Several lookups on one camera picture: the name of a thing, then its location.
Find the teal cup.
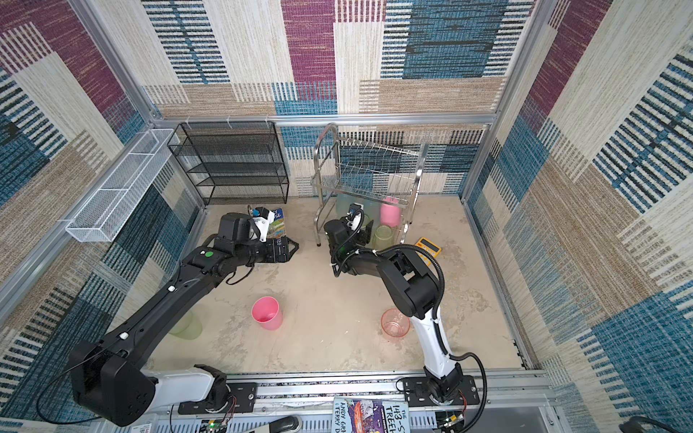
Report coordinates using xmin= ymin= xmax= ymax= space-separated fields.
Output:
xmin=335 ymin=194 xmax=354 ymax=218

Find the silver metal dish rack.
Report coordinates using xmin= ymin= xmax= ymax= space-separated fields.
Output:
xmin=311 ymin=124 xmax=430 ymax=245

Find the white wire wall basket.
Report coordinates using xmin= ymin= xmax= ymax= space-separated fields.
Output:
xmin=66 ymin=129 xmax=173 ymax=243

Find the blue treehouse book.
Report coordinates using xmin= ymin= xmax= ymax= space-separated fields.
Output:
xmin=267 ymin=207 xmax=286 ymax=238

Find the yellow calculator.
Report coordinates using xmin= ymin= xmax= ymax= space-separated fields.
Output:
xmin=415 ymin=237 xmax=441 ymax=257

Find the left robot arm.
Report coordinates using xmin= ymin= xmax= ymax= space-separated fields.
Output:
xmin=35 ymin=213 xmax=300 ymax=427

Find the black mesh shelf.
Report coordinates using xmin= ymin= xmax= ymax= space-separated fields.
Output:
xmin=167 ymin=121 xmax=290 ymax=206

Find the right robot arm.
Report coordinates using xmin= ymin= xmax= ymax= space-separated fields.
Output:
xmin=324 ymin=216 xmax=473 ymax=403

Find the purple treehouse book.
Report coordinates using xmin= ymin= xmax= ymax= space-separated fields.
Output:
xmin=331 ymin=398 xmax=411 ymax=433

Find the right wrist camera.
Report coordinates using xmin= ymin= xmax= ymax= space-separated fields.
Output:
xmin=348 ymin=203 xmax=364 ymax=232

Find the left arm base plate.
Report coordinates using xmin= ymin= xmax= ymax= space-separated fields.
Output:
xmin=177 ymin=382 xmax=258 ymax=415

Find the pink cup front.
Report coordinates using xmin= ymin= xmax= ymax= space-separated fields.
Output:
xmin=251 ymin=296 xmax=283 ymax=331

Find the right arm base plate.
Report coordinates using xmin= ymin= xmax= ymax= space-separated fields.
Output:
xmin=395 ymin=375 xmax=482 ymax=407

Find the frosted green cup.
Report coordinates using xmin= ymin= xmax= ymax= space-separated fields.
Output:
xmin=169 ymin=311 xmax=203 ymax=340

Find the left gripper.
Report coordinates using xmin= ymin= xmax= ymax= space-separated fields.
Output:
xmin=235 ymin=236 xmax=299 ymax=269

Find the clear pink cup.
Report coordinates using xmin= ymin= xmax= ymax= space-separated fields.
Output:
xmin=381 ymin=309 xmax=411 ymax=338

